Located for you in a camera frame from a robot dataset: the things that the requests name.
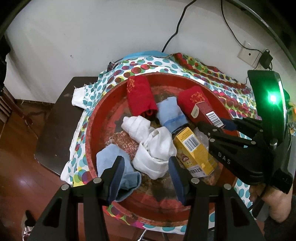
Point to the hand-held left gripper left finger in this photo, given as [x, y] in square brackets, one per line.
[118, 177]

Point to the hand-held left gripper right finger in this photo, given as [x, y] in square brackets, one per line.
[177, 182]

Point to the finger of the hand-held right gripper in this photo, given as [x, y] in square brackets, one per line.
[229, 124]
[215, 136]

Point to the light blue sock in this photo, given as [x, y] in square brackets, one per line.
[108, 160]
[170, 111]

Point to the yellow medicine box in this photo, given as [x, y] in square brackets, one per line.
[196, 153]

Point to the red box with barcode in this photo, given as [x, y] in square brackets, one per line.
[203, 113]

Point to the round red tray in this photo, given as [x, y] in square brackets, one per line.
[150, 204]

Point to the white sock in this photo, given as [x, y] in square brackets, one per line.
[153, 155]
[136, 127]

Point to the red sock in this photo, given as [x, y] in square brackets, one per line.
[188, 100]
[138, 97]

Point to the person's right forearm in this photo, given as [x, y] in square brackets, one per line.
[284, 229]

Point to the person's right hand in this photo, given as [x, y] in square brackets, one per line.
[275, 204]

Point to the black power adapter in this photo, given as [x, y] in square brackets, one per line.
[265, 59]

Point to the dark wooden side table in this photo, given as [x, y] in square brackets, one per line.
[60, 120]

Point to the polka dot tablecloth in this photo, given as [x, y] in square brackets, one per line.
[101, 85]

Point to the blue cloth under tablecloth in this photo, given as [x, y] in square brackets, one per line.
[145, 54]

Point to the black hanging clothing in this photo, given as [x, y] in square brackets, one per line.
[3, 64]

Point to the white wall socket plate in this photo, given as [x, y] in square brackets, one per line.
[248, 54]

